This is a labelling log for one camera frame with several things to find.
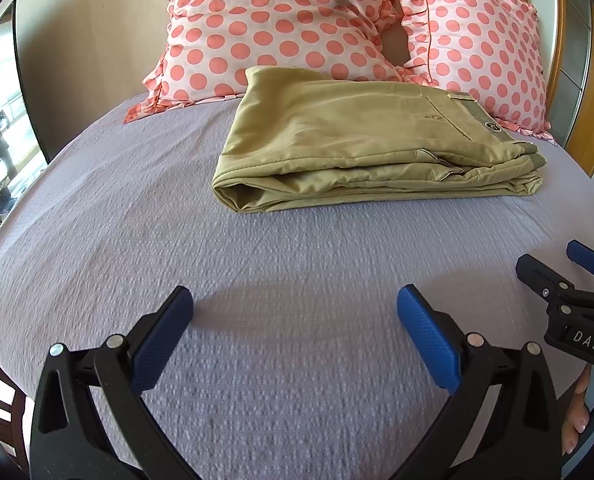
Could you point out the khaki pants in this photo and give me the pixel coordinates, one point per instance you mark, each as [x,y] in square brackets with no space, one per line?
[299,139]

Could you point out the pink polka-dot pillow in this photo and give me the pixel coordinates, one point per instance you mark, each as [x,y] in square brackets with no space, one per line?
[489,49]
[212,43]

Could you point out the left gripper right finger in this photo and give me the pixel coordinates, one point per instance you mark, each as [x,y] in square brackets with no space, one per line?
[522,438]

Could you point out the person's right hand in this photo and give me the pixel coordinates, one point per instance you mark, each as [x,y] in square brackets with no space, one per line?
[577,415]

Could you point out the left pink polka-dot pillow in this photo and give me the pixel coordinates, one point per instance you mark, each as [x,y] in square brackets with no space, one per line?
[212,43]

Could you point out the right pink polka-dot pillow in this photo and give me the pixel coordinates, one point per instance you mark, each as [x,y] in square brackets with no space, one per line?
[489,49]

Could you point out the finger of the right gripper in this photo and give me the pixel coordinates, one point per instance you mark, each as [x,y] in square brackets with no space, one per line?
[544,281]
[581,254]

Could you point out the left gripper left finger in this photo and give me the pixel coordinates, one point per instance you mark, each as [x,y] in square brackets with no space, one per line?
[68,437]

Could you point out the lavender bed sheet mattress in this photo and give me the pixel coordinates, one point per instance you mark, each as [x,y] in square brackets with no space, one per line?
[295,365]

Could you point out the black flat television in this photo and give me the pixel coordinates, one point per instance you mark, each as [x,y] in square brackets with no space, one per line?
[22,157]

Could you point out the wooden framed glass door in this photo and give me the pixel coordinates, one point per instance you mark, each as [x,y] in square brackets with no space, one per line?
[567,35]

